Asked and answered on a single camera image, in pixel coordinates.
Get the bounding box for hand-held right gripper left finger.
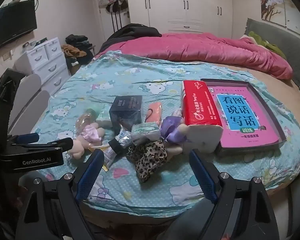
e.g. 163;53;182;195
15;149;105;240

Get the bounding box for brown scarf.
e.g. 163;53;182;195
61;44;87;58

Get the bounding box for grey chair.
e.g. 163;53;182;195
9;90;50;135

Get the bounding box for white wardrobe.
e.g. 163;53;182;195
125;0;234;37

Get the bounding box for purple ribbon plush bear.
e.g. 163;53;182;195
161;110;190;155

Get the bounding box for pink book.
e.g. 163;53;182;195
211;85;280;148

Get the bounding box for yellow white packet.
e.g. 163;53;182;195
102;139;127;173

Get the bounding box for black box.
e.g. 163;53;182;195
109;95;143;133

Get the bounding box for black coat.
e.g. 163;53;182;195
100;23;162;52

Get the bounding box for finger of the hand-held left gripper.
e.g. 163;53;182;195
7;132;40;145
23;137;74;153

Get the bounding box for white drawer cabinet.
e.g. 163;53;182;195
14;37;70;94

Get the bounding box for hanging bags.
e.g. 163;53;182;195
99;0;129;14

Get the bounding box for pink dress plush bear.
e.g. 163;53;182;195
69;122;105;160

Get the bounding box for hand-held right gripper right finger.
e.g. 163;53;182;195
165;149;280;240

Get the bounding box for green white packet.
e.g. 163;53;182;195
131;122;160;143

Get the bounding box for pink face mask pack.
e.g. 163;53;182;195
144;102;163;124

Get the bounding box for green blanket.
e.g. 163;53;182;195
248;31;287;58

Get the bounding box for black television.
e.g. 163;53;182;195
0;0;38;53

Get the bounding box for dark clothes pile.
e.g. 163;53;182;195
65;34;93;53

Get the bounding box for cartoon printed bedsheet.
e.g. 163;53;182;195
31;50;300;218

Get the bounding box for white blue snack packet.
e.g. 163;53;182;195
115;127;134;148

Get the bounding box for pink duvet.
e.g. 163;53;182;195
95;32;293;80

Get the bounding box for grey headboard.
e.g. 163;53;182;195
245;18;300;95

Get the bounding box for red tissue pack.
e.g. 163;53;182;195
180;80;224;154

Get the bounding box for leopard print scrunchie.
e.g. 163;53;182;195
126;140;168;183

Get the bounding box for floral wall painting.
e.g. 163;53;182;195
257;0;300;34

